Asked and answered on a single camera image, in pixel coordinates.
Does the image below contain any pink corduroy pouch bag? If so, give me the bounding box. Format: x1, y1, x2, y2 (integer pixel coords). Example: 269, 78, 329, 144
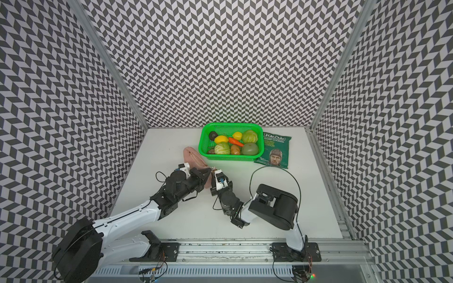
183, 147, 212, 192

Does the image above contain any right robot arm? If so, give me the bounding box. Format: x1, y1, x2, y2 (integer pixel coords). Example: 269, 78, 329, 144
211, 170, 306, 252

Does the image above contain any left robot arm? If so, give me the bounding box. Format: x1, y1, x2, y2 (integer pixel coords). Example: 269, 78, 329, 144
51, 167, 212, 283

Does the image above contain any green chips bag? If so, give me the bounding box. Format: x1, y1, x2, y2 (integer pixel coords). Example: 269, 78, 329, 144
254, 132, 291, 169

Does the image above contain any green cabbage toy front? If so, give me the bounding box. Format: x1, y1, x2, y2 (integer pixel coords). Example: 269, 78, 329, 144
214, 141, 231, 154

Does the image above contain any green cabbage toy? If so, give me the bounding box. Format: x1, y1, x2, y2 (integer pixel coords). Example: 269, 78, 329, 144
214, 141, 231, 154
242, 130, 258, 144

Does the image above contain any brown potato toy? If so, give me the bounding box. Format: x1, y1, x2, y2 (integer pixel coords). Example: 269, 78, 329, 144
230, 145, 241, 155

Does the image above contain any green plastic basket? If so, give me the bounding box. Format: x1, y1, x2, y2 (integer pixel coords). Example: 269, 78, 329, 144
198, 123, 264, 162

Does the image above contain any dark avocado toy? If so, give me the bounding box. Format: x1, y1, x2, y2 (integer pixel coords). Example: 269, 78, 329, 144
208, 131, 218, 141

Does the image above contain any yellow bell pepper toy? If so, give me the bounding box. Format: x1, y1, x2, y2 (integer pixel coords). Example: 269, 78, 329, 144
214, 135, 229, 145

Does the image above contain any green apple toy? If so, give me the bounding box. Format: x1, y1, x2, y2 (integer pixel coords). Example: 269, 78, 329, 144
241, 143, 260, 156

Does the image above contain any orange carrot toy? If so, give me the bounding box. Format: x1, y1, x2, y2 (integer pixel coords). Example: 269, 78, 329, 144
228, 137, 244, 147

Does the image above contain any yellow lemon toy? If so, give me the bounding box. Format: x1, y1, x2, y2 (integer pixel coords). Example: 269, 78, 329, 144
232, 132, 243, 141

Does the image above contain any green cabbage toy back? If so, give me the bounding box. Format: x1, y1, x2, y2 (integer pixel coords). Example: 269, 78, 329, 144
242, 130, 258, 144

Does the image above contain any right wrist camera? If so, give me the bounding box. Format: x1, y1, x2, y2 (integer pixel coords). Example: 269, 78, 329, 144
214, 169, 228, 191

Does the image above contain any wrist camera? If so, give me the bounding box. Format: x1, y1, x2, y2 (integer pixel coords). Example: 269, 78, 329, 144
176, 163, 191, 179
214, 169, 228, 191

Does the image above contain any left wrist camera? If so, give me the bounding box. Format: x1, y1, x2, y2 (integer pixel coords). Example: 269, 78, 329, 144
176, 163, 191, 179

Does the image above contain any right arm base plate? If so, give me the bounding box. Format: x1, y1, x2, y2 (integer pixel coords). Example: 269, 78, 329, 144
270, 236, 322, 262

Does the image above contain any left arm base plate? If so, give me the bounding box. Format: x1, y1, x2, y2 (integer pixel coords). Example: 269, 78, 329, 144
129, 230, 180, 262

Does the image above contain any aluminium front rail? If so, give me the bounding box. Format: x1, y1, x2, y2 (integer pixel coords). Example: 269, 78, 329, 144
75, 239, 376, 266

